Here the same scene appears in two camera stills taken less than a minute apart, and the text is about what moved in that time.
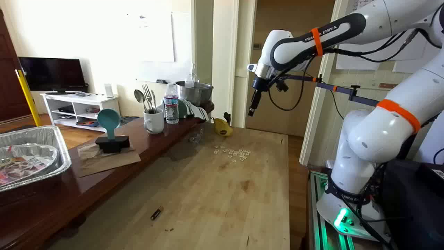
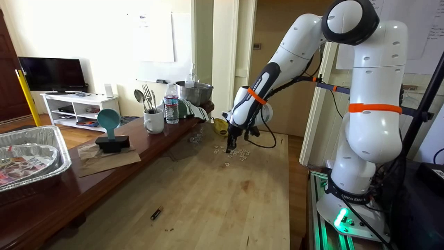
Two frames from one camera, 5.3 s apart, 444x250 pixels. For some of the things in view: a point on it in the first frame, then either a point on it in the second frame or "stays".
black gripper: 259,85 → 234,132
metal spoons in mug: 148,97 stays
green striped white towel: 187,110 stays
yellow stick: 26,89 stays
